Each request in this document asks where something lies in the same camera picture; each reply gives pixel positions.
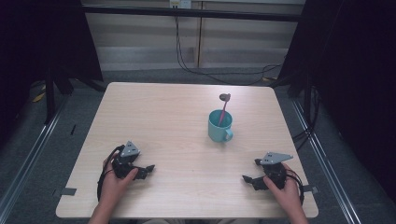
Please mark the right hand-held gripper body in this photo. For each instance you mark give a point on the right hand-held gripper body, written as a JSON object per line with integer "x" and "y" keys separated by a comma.
{"x": 274, "y": 172}

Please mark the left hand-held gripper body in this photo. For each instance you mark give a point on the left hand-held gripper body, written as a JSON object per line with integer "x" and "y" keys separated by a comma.
{"x": 125, "y": 161}

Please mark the teal cup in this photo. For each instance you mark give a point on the teal cup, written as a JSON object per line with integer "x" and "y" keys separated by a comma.
{"x": 219, "y": 132}

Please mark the pink toothbrush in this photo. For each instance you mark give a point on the pink toothbrush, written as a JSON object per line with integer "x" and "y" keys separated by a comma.
{"x": 224, "y": 110}

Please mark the person's right hand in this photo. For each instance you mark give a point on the person's right hand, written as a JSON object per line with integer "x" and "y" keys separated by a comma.
{"x": 288, "y": 194}

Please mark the person's left hand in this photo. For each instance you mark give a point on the person's left hand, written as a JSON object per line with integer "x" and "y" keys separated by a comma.
{"x": 113, "y": 186}

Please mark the grey tape piece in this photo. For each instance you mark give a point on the grey tape piece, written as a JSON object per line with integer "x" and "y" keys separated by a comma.
{"x": 67, "y": 191}
{"x": 312, "y": 188}

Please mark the small black floor strip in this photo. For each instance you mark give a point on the small black floor strip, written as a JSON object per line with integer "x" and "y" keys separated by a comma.
{"x": 73, "y": 129}

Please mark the dark round table grommet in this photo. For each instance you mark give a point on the dark round table grommet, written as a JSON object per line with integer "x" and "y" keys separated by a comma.
{"x": 221, "y": 97}

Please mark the black stand leg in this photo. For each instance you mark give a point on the black stand leg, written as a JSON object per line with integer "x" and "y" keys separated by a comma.
{"x": 49, "y": 96}

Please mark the yellow floor tape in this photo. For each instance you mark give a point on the yellow floor tape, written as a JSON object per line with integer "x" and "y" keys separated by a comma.
{"x": 38, "y": 97}

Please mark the black curtain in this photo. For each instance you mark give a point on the black curtain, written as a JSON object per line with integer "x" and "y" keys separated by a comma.
{"x": 37, "y": 40}
{"x": 351, "y": 62}

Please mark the black horizontal bar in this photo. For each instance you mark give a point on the black horizontal bar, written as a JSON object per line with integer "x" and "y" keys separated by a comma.
{"x": 193, "y": 13}

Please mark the metal floor rail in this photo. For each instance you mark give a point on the metal floor rail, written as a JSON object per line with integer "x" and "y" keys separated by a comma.
{"x": 28, "y": 161}
{"x": 327, "y": 168}

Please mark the white wall socket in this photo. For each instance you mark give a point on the white wall socket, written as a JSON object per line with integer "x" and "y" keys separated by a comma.
{"x": 180, "y": 3}

